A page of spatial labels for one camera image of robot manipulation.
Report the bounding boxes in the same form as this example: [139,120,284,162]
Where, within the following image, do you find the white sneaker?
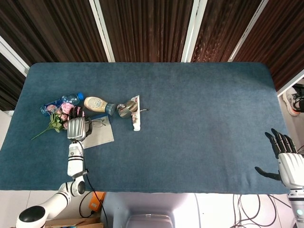
[282,85,304,117]

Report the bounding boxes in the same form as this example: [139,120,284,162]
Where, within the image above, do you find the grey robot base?
[101,192,200,228]

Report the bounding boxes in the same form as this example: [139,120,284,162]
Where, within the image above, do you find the clear blue-capped water bottle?
[39,92,84,117]

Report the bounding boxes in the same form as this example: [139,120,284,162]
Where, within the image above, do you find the wire-frame eyeglasses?
[89,118,106,128]

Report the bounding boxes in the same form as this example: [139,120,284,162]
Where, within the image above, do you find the steel gooseneck pitcher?
[116,100,150,119]

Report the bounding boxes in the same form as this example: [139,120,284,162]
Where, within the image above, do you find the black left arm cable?
[77,141,106,214]

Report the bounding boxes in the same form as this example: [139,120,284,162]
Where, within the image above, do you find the white floral toothpaste tube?
[131,95,142,132]

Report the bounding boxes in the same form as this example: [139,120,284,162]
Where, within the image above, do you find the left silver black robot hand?
[67,106,94,143]

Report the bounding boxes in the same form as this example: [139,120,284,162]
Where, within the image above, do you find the tangled black floor cable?
[232,194,281,228]

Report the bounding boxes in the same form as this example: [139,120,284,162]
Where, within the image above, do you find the brown cardboard box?
[45,216,104,228]

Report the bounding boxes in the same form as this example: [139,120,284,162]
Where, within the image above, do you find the orange device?
[90,191,106,212]

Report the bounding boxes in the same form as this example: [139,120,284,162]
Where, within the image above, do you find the blue velvet tablecloth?
[0,62,300,195]

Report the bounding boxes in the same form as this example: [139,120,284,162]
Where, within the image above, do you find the brown slatted partition panel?
[191,0,262,63]
[0,0,110,112]
[234,0,304,91]
[99,0,195,63]

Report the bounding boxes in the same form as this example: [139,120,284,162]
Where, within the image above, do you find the black looped floor cable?
[79,191,95,218]

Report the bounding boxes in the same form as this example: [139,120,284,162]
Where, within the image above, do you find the blue rectangular box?
[82,113,115,150]

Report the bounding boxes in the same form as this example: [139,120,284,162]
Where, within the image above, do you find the pink artificial rose bouquet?
[30,102,83,141]

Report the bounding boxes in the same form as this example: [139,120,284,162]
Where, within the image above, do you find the beige sauce bottle grey cap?
[83,96,116,116]

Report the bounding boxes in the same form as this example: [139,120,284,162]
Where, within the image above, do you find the white partition frame post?
[227,0,269,63]
[0,35,30,77]
[89,0,116,63]
[276,70,304,97]
[181,0,207,63]

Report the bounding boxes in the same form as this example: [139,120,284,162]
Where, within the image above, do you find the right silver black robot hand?
[254,128,304,190]

